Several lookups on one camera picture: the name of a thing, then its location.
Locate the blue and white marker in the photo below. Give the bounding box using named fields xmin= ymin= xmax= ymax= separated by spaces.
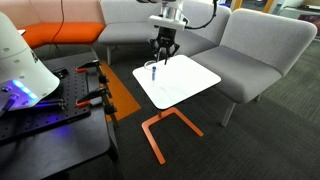
xmin=152 ymin=66 xmax=157 ymax=81

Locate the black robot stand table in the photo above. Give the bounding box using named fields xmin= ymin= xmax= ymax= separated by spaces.
xmin=0 ymin=51 xmax=122 ymax=180

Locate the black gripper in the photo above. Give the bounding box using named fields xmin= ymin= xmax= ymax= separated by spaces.
xmin=150 ymin=27 xmax=180 ymax=65

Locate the grey sofa seat right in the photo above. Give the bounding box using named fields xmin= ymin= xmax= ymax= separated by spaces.
xmin=191 ymin=9 xmax=317 ymax=126

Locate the white side table orange base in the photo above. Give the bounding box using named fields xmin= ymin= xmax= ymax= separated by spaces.
xmin=132 ymin=55 xmax=221 ymax=164

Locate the clear plastic cup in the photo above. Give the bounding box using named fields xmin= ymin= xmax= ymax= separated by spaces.
xmin=144 ymin=60 xmax=157 ymax=71

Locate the grey corner sofa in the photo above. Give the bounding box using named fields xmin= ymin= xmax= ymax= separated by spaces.
xmin=98 ymin=0 xmax=231 ymax=64

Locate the black clamp orange tip front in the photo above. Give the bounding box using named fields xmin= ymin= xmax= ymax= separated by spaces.
xmin=75 ymin=86 xmax=117 ymax=125

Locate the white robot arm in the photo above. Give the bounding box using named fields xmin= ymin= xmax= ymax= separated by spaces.
xmin=0 ymin=13 xmax=60 ymax=111

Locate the orange sofa seat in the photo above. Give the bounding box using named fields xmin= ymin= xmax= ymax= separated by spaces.
xmin=22 ymin=22 xmax=105 ymax=49

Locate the black perforated mounting board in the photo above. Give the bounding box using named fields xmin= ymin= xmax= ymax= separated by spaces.
xmin=0 ymin=68 xmax=91 ymax=144

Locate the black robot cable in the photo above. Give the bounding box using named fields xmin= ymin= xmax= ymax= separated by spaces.
xmin=185 ymin=0 xmax=219 ymax=31

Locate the black clamp orange tip rear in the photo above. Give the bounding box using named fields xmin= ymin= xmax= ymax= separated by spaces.
xmin=75 ymin=60 xmax=109 ymax=84

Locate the black clamp orange tip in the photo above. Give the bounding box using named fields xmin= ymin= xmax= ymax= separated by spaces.
xmin=75 ymin=60 xmax=109 ymax=84
xmin=75 ymin=86 xmax=117 ymax=125

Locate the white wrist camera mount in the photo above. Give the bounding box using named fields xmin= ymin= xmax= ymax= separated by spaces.
xmin=148 ymin=15 xmax=186 ymax=31

